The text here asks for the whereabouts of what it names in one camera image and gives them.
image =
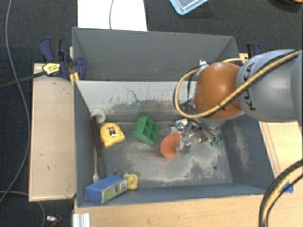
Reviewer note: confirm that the black stick with white end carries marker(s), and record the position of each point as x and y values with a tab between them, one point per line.
97	138

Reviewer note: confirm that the pale wood board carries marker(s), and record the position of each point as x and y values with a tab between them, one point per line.
52	131

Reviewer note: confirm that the yellow tape measure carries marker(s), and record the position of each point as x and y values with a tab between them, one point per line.
111	136

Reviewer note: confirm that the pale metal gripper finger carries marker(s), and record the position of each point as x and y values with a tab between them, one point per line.
187	145
180	145

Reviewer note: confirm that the yellow toy figure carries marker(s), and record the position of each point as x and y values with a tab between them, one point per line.
132	182

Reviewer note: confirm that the blue and green box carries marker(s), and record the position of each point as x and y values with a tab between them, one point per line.
104	189

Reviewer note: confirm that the grey metal bin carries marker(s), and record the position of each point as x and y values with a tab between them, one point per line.
146	55

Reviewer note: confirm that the white tape roll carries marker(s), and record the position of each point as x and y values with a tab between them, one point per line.
99	114

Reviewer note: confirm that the green compartment block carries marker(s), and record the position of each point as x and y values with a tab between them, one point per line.
145	130

